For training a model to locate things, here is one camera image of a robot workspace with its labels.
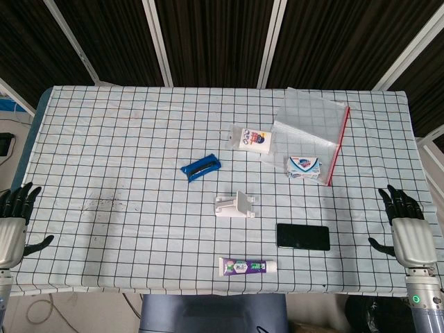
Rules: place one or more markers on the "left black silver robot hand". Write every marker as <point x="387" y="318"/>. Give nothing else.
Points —
<point x="12" y="243"/>

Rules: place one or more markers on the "white folding phone stand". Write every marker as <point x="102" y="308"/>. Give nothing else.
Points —
<point x="239" y="206"/>

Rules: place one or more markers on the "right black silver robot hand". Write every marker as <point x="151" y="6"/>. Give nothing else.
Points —
<point x="414" y="243"/>

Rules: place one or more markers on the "black plastic bag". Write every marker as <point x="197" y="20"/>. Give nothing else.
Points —
<point x="374" y="315"/>

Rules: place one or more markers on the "white frame post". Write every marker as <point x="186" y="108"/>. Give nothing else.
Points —
<point x="73" y="41"/>
<point x="406" y="52"/>
<point x="157" y="41"/>
<point x="272" y="41"/>

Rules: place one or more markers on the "light blue checkered tablecloth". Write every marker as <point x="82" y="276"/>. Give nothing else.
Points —
<point x="138" y="208"/>

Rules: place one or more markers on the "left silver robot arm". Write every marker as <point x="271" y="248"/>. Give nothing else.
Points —
<point x="4" y="288"/>

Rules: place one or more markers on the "blue snack packet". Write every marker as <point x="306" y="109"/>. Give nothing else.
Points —
<point x="201" y="168"/>

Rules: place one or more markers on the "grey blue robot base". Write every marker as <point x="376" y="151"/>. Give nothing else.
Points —
<point x="208" y="315"/>

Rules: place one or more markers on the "black smartphone with blue back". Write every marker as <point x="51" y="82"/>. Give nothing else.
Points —
<point x="302" y="237"/>

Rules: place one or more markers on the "clear zip bag red seal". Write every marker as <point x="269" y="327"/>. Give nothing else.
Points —
<point x="308" y="128"/>

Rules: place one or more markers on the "white soap in clear wrap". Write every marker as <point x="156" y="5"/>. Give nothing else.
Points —
<point x="251" y="140"/>

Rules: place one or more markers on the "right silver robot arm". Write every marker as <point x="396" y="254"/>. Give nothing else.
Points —
<point x="425" y="301"/>

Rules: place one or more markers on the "purple white toothpaste tube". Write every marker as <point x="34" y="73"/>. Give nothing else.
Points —
<point x="243" y="267"/>

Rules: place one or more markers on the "white blue soap box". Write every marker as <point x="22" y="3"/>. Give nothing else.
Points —
<point x="303" y="167"/>

